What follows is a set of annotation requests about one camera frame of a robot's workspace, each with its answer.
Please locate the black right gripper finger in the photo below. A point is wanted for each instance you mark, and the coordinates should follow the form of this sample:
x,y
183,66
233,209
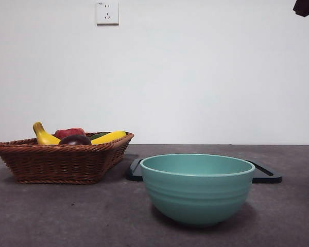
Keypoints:
x,y
307,7

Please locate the green vegetable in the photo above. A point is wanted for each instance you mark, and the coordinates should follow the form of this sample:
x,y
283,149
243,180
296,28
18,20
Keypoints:
x,y
98,135

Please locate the yellow banana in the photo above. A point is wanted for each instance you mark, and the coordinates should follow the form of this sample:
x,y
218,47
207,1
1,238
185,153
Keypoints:
x,y
45,137

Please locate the white wall socket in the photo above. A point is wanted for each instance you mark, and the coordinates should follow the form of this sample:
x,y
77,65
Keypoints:
x,y
107,13

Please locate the dark purple plum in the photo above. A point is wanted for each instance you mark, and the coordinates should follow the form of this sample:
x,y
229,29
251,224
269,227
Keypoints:
x,y
74,140

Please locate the teal ribbed bowl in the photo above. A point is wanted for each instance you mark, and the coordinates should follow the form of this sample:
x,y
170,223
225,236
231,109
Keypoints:
x,y
198,198

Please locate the red apple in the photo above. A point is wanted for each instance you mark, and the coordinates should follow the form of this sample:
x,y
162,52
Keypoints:
x,y
69,131

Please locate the brown wicker basket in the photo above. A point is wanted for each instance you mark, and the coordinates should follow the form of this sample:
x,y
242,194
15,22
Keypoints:
x,y
56,164

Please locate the dark rectangular tray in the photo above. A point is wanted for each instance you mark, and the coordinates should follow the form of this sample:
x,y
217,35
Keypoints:
x,y
269,177

